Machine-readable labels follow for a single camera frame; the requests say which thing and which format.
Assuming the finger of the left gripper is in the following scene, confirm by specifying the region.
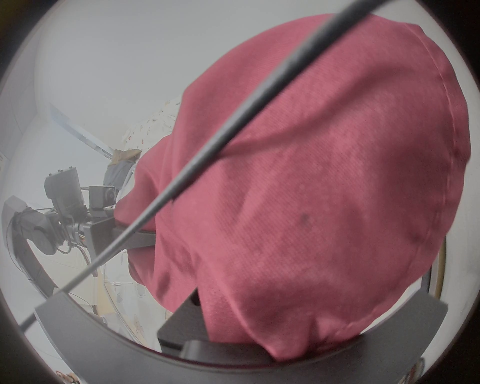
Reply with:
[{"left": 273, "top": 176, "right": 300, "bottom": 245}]
[{"left": 112, "top": 226, "right": 157, "bottom": 249}]

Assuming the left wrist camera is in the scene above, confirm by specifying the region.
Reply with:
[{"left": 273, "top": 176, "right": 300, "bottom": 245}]
[{"left": 88, "top": 184, "right": 118, "bottom": 211}]

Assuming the white printed quilt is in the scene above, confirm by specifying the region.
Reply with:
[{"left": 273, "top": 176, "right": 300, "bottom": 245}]
[{"left": 123, "top": 97, "right": 184, "bottom": 152}]

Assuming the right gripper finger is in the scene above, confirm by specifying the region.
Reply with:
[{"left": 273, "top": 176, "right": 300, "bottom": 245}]
[{"left": 157, "top": 287, "right": 211, "bottom": 355}]

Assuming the grey garment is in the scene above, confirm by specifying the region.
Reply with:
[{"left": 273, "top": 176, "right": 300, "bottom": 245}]
[{"left": 103, "top": 160, "right": 136, "bottom": 193}]

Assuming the red shirt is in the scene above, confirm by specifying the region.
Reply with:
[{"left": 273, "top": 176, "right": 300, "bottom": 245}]
[{"left": 114, "top": 13, "right": 472, "bottom": 362}]

